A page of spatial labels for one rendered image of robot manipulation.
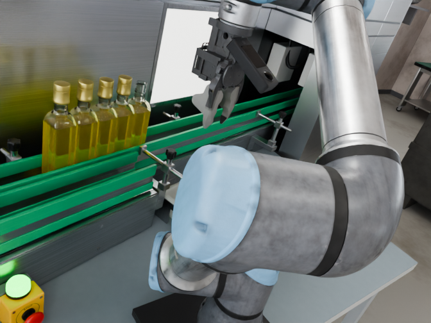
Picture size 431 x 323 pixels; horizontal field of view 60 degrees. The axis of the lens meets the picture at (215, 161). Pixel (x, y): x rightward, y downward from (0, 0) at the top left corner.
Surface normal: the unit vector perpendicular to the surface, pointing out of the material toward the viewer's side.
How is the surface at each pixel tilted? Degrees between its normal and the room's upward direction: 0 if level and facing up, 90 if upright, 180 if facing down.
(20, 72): 90
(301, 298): 0
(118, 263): 0
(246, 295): 89
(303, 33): 90
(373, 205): 36
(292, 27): 90
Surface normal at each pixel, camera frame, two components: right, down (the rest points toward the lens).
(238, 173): 0.20, -0.55
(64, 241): 0.76, 0.48
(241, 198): 0.16, -0.18
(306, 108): -0.60, 0.26
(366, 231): 0.36, 0.05
